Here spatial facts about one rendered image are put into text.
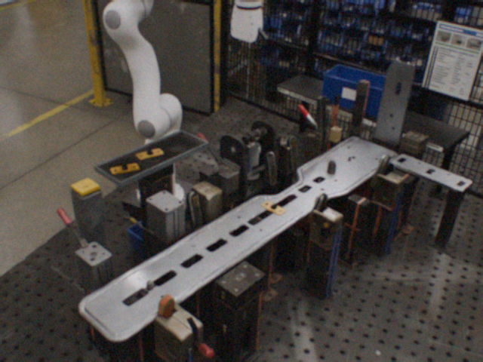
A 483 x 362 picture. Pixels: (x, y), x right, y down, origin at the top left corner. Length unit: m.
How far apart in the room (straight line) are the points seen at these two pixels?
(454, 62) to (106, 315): 1.71
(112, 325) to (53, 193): 2.44
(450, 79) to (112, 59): 3.05
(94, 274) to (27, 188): 2.42
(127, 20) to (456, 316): 1.48
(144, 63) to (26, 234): 1.81
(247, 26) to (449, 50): 1.00
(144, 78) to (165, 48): 2.44
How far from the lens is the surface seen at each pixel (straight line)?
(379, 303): 1.95
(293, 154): 2.03
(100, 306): 1.46
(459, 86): 2.44
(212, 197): 1.69
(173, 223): 1.61
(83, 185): 1.63
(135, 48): 1.89
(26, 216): 3.60
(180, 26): 4.23
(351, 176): 2.02
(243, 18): 1.74
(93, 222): 1.67
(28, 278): 2.05
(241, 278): 1.47
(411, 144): 2.24
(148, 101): 1.93
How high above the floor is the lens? 2.03
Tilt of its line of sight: 33 degrees down
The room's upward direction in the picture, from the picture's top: 3 degrees clockwise
